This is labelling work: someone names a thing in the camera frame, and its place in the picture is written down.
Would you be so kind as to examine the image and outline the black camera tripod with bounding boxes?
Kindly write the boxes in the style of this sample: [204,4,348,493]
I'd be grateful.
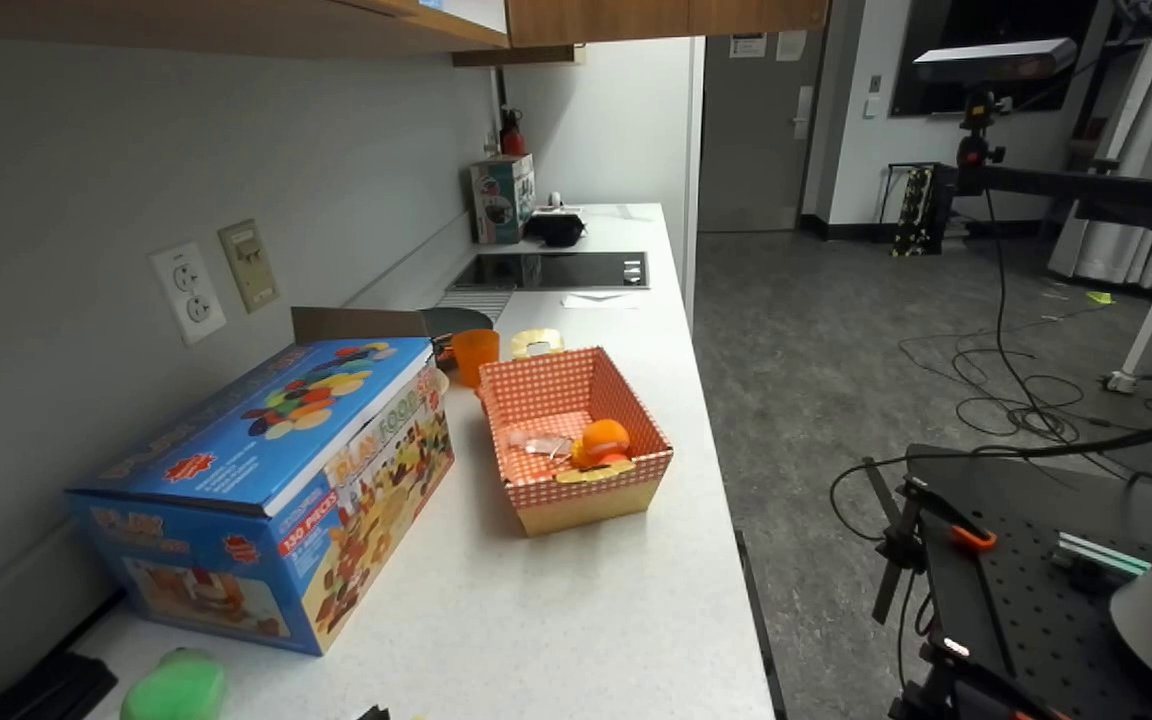
[950,88,1008,180]

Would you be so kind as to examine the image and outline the orange toy fruit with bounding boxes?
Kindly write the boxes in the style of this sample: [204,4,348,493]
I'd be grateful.
[566,417,641,476]

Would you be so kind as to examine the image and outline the grey room door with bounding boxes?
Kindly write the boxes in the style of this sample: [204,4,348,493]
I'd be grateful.
[701,26,835,238]

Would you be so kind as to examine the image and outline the red bottle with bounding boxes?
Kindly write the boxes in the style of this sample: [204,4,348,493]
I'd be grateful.
[496,104,530,158]

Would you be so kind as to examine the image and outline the dark round pan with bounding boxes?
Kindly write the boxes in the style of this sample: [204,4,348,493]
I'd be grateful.
[414,304,499,340]

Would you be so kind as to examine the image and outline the stereo camera bar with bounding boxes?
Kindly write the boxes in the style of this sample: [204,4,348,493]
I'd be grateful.
[909,30,1082,99]

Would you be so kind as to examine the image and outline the black pouch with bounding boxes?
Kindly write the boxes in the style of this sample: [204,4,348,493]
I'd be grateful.
[519,207,592,251]

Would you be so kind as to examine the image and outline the brown wooden board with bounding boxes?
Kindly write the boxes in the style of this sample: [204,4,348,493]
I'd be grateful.
[289,304,439,346]

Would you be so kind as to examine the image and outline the wooden cabinet door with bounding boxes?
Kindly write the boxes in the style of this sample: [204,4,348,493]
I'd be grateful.
[447,0,835,73]

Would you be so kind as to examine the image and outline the green plastic item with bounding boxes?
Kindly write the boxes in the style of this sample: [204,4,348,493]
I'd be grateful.
[118,649,233,720]

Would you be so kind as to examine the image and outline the black equipment rack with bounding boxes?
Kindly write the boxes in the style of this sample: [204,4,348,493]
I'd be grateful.
[884,158,960,258]

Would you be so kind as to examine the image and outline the orange plastic cup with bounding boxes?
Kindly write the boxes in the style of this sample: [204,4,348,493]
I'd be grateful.
[445,324,504,390]

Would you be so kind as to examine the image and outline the black horizontal beam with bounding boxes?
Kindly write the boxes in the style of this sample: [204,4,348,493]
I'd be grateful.
[950,158,1152,246]

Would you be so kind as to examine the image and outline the white wall outlet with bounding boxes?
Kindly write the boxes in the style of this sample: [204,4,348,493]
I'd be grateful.
[147,238,233,346]

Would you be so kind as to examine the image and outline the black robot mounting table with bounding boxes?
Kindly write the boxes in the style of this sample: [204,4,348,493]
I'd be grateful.
[894,444,1152,720]

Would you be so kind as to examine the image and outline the teal tool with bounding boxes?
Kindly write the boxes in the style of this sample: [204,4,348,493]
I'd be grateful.
[1050,526,1152,581]

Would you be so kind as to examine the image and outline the wooden upper cabinet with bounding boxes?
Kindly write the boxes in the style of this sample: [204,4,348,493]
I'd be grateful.
[0,0,510,60]

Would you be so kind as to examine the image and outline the orange checkered cardboard box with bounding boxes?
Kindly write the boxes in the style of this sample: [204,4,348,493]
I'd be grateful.
[476,344,674,538]

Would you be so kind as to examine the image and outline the grey curtain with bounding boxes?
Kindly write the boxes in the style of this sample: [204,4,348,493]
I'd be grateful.
[1043,0,1152,311]

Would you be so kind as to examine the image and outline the cream bowl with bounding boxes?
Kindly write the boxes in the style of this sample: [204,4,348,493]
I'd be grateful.
[504,324,566,362]

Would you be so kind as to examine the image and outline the black cooktop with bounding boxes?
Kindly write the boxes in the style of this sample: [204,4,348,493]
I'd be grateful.
[445,246,652,295]

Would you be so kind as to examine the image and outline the teal printed box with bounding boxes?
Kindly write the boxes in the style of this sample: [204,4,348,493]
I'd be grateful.
[465,151,539,246]

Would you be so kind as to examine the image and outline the white toy piece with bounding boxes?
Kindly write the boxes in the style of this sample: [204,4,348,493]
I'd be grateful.
[515,426,583,473]

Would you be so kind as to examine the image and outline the black floor cables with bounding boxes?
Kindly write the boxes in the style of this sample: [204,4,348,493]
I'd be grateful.
[823,191,1152,544]

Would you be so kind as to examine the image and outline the orange black clamp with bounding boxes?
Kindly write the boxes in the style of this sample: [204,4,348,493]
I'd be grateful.
[865,455,1002,627]

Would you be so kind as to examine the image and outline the dark wall screen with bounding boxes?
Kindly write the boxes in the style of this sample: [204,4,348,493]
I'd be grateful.
[884,0,1118,125]

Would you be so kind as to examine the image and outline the blue toy packaging box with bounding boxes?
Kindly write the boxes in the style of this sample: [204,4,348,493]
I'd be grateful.
[65,330,459,660]

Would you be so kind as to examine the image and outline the beige switch plate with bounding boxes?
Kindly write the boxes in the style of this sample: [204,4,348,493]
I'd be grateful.
[213,210,285,317]

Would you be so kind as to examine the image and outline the black flat item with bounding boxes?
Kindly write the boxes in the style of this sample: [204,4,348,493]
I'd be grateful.
[0,649,118,720]

